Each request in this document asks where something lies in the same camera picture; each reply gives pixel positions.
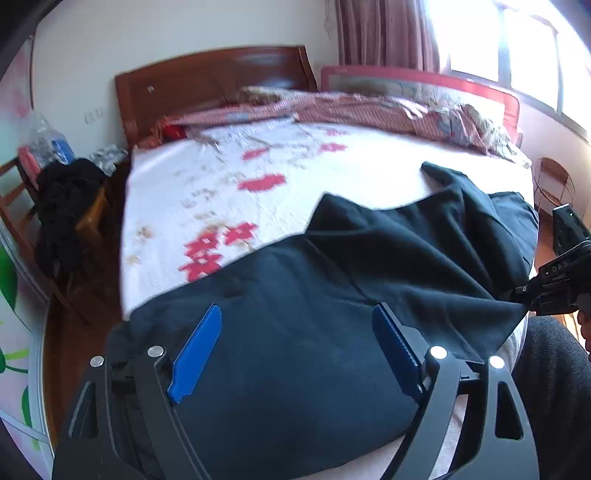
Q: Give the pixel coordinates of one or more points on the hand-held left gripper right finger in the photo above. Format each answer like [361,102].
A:
[395,351]

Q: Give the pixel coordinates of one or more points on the pink curtain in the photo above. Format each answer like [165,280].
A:
[388,32]

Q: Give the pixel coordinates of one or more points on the wooden headboard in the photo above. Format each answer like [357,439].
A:
[194,87]

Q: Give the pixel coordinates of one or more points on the black clothes pile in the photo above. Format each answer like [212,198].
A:
[64,207]

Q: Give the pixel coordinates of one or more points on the floral wardrobe door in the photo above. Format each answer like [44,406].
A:
[16,277]

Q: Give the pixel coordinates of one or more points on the red patterned quilt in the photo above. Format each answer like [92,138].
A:
[369,110]

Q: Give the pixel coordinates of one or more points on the black pants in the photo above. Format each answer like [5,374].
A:
[323,295]

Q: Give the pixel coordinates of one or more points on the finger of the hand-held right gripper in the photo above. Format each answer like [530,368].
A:
[524,290]

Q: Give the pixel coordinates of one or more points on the window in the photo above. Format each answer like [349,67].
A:
[517,46]

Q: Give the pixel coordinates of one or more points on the red framed bed rail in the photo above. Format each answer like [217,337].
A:
[415,83]

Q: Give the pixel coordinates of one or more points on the plastic water bottle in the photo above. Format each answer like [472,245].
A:
[44,138]

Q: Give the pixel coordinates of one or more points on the person's grey trouser leg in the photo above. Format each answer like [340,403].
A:
[554,397]

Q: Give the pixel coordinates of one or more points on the white wall socket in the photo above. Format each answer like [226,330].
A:
[93,116]

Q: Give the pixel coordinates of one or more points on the small red cloth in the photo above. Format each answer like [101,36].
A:
[174,132]

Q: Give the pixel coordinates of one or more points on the grey patterned cloth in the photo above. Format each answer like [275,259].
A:
[108,157]

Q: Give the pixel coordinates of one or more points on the bed with floral sheet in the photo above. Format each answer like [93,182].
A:
[258,184]

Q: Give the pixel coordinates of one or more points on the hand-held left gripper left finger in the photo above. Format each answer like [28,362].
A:
[196,355]

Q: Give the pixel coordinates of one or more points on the wooden chair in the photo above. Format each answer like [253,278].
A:
[90,221]

